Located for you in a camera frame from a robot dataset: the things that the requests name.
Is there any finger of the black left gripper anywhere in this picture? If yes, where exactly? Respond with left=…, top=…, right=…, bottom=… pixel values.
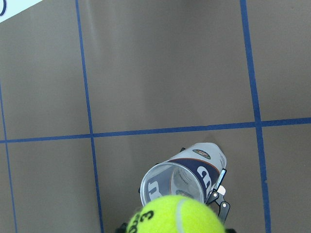
left=206, top=168, right=230, bottom=223

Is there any Wilson tennis ball can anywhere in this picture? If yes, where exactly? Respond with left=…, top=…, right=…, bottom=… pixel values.
left=140, top=143, right=227, bottom=205

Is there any yellow tennis ball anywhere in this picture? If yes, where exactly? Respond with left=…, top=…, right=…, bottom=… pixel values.
left=125, top=196, right=225, bottom=233

